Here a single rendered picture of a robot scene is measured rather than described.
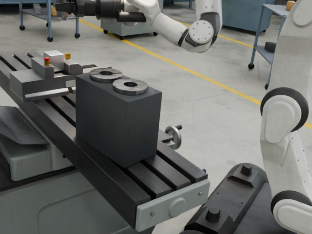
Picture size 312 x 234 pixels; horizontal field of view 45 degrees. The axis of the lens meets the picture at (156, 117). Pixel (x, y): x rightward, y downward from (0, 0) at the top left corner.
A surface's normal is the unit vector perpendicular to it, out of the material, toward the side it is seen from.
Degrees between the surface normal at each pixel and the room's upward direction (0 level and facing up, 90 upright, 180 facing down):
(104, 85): 0
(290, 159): 90
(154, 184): 0
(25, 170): 90
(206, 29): 60
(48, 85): 90
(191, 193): 90
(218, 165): 0
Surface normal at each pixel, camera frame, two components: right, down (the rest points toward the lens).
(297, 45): -0.44, 0.70
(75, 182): 0.59, 0.39
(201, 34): -0.07, -0.09
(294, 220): -0.51, 0.32
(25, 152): 0.08, -0.90
